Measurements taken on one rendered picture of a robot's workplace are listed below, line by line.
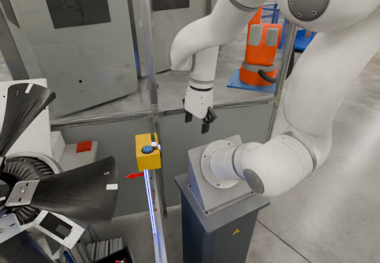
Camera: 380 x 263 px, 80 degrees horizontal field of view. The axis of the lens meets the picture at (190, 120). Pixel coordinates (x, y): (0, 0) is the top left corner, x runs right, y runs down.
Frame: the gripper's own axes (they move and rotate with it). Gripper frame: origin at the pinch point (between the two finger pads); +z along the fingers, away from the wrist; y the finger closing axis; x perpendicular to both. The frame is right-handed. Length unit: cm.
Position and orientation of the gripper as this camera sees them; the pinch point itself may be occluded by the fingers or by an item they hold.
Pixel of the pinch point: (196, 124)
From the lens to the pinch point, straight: 84.4
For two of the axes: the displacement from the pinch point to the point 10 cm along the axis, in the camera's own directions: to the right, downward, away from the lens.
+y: 6.5, 4.2, -6.3
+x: 7.5, -2.7, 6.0
